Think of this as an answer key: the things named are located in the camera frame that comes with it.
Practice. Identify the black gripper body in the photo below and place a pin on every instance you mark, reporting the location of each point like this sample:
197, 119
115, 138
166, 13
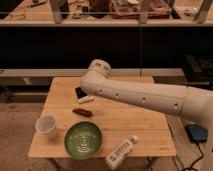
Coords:
80, 93

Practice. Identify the white eraser block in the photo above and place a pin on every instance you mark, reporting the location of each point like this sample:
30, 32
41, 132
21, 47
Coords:
85, 99

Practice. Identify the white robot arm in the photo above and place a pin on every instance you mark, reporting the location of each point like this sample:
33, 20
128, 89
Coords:
190, 103

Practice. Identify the brown oblong object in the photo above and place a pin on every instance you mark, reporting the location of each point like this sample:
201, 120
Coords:
83, 112

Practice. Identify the wooden folding table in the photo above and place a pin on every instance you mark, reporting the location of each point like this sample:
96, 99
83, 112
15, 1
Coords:
117, 121

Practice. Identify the green round plate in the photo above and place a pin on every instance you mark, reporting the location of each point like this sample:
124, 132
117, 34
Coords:
83, 140

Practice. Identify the white squeeze bottle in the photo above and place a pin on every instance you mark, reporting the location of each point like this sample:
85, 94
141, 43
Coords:
120, 152

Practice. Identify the long background workbench shelf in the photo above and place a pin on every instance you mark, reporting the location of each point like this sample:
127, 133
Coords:
34, 48

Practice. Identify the blue foot pedal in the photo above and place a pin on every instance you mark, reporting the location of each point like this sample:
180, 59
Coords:
196, 133

